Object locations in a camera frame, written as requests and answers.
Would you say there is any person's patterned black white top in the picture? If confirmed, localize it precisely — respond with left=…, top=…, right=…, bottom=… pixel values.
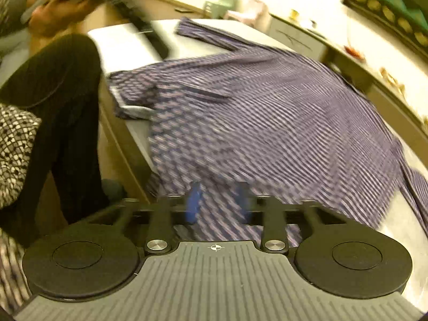
left=0, top=103, right=43, bottom=313

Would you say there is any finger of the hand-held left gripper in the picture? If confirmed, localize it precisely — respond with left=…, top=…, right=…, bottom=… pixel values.
left=131, top=19, right=170, bottom=61

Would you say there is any black gold framed wall picture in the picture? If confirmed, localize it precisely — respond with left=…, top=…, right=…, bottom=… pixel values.
left=341, top=0, right=428, bottom=56

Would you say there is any blue plaid shirt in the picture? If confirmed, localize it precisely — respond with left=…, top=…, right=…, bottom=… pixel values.
left=109, top=17, right=428, bottom=246

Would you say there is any person's left hand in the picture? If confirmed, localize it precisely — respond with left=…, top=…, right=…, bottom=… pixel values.
left=28, top=0, right=98, bottom=38

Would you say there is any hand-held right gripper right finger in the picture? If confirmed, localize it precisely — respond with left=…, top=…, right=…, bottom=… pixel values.
left=235, top=182, right=349, bottom=254

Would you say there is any person's black pants leg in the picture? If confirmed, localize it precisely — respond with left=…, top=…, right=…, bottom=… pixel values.
left=0, top=33, right=112, bottom=249

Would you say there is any green basket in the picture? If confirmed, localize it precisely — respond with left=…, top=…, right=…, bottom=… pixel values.
left=203, top=0, right=239, bottom=20

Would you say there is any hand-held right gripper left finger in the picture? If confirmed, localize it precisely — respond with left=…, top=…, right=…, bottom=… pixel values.
left=83, top=182, right=203, bottom=253

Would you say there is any pink cloth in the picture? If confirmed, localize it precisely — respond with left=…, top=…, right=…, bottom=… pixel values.
left=227, top=0, right=269, bottom=25

